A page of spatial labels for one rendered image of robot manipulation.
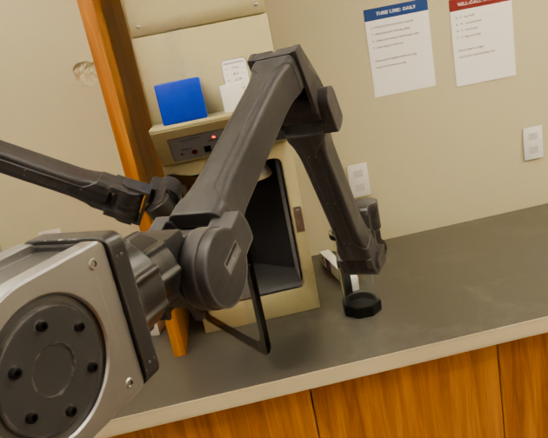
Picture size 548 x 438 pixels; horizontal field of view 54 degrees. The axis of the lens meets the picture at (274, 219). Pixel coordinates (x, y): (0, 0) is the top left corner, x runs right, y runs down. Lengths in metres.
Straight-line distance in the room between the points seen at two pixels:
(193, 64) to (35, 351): 1.05
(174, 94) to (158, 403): 0.68
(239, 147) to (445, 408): 0.98
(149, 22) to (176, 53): 0.09
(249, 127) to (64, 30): 1.24
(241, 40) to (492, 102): 0.99
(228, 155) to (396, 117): 1.32
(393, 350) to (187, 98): 0.72
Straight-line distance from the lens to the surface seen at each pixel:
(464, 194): 2.02
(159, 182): 1.18
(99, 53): 1.27
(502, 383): 1.45
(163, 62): 1.34
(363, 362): 1.25
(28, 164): 1.12
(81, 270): 0.38
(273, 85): 0.71
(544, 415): 1.56
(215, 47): 1.34
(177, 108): 1.23
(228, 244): 0.51
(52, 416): 0.37
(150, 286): 0.43
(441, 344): 1.29
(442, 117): 1.94
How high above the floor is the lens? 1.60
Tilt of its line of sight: 16 degrees down
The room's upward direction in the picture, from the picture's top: 11 degrees counter-clockwise
